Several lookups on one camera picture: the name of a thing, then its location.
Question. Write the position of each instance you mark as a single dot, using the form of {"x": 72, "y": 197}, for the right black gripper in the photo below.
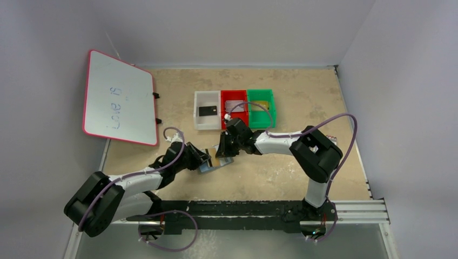
{"x": 224, "y": 143}

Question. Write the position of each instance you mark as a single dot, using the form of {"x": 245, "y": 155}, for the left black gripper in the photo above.
{"x": 195, "y": 155}

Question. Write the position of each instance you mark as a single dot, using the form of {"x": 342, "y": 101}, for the grey leather card holder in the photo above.
{"x": 205, "y": 169}

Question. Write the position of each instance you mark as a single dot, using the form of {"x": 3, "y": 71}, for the gold card black stripe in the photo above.
{"x": 213, "y": 161}

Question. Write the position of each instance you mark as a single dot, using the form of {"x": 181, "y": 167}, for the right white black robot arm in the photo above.
{"x": 318, "y": 156}

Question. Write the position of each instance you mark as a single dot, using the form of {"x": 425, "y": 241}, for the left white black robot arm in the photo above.
{"x": 94, "y": 205}

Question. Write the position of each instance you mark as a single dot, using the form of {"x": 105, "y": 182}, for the black credit card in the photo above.
{"x": 207, "y": 111}

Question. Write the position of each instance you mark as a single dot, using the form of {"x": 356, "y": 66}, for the silver pink credit card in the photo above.
{"x": 234, "y": 106}

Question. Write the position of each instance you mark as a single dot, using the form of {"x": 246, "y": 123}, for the gold credit card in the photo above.
{"x": 262, "y": 103}

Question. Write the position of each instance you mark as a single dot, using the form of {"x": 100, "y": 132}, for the green plastic bin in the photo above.
{"x": 258, "y": 118}

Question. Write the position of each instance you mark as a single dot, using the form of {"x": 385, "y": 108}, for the red plastic bin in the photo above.
{"x": 228, "y": 99}

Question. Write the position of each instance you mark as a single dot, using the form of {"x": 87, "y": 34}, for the white plastic bin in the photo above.
{"x": 207, "y": 98}

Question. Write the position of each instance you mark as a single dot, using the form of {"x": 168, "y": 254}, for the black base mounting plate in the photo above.
{"x": 175, "y": 221}

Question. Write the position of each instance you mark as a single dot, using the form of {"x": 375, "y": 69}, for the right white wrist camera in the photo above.
{"x": 227, "y": 118}

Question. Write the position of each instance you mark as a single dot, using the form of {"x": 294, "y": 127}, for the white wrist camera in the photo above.
{"x": 227, "y": 118}
{"x": 177, "y": 137}

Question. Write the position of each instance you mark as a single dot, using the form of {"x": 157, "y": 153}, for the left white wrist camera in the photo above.
{"x": 177, "y": 137}

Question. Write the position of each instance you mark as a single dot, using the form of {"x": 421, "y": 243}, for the white board with pink frame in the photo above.
{"x": 119, "y": 101}

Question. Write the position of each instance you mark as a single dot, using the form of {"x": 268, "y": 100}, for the aluminium frame rail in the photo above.
{"x": 365, "y": 211}

